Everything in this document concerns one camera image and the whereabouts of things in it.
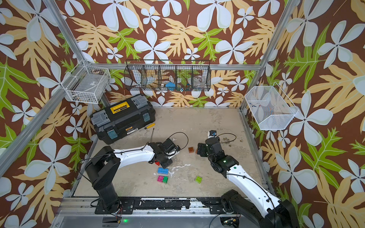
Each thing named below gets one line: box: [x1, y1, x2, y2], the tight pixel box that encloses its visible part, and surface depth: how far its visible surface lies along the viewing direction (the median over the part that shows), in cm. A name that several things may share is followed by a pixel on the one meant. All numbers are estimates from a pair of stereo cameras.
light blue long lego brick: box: [157, 167, 169, 175], surface depth 87 cm
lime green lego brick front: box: [195, 175, 203, 184], surface depth 84 cm
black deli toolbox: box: [90, 94, 156, 145], surface depth 95 cm
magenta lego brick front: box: [156, 175, 164, 183], surface depth 84 cm
